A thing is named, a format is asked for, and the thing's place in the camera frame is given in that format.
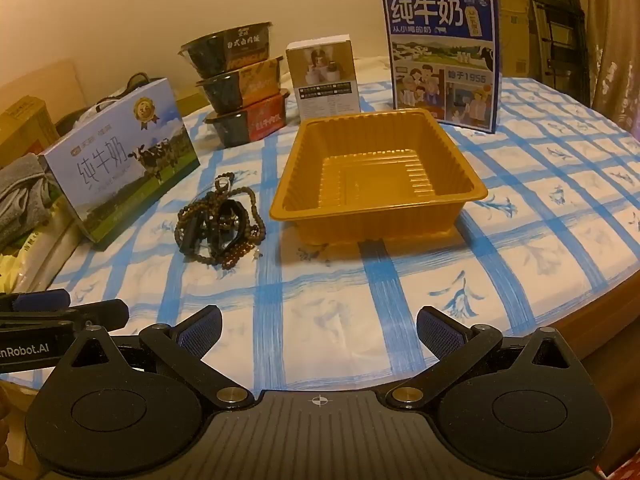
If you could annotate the black bowl with orange label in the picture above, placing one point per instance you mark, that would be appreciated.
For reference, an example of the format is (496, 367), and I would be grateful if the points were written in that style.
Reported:
(240, 85)

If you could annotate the blue illustrated milk carton box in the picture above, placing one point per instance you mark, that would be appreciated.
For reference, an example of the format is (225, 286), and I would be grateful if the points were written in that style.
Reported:
(440, 60)

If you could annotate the blue checked tablecloth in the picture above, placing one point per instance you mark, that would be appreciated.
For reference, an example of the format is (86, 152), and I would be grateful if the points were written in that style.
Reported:
(320, 300)

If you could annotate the grey cloth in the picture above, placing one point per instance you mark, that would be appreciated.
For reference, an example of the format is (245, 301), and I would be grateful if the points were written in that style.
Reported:
(22, 195)

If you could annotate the black bowl with red label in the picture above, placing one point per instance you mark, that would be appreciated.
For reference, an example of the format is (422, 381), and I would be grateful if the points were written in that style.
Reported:
(250, 122)

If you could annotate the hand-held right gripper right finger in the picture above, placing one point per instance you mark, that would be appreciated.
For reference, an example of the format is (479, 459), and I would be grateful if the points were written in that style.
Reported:
(440, 332)

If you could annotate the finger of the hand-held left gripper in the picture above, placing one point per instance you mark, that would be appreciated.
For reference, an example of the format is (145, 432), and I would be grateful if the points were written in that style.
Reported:
(42, 300)
(100, 311)

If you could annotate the yellow plastic tray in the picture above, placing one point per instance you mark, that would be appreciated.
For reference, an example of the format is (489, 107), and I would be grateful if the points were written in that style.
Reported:
(375, 180)

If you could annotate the yellow printed package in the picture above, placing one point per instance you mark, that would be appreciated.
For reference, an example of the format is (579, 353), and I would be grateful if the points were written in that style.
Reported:
(22, 265)

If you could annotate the black folding ladder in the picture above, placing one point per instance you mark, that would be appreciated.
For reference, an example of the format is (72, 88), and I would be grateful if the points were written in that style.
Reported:
(555, 25)

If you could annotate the pink patterned curtain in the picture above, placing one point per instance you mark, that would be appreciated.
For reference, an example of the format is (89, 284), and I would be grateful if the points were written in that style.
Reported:
(615, 60)

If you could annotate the wooden board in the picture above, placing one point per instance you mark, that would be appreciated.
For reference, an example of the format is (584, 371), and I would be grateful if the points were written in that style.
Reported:
(65, 85)

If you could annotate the black bowl with dark label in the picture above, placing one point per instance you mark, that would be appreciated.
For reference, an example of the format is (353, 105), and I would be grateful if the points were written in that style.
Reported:
(225, 50)

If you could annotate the brown cardboard box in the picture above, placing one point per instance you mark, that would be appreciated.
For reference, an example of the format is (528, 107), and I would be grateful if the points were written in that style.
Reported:
(25, 127)

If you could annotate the small white product box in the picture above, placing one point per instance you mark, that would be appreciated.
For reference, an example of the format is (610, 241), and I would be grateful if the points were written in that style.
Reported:
(325, 75)

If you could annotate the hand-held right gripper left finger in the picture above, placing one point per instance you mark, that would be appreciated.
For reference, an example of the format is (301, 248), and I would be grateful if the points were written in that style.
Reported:
(200, 331)

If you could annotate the cow print milk carton box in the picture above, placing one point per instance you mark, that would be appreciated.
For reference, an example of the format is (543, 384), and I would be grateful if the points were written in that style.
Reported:
(130, 175)

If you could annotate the stacked cardboard boxes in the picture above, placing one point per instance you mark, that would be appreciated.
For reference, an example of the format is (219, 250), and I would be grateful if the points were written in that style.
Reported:
(515, 25)

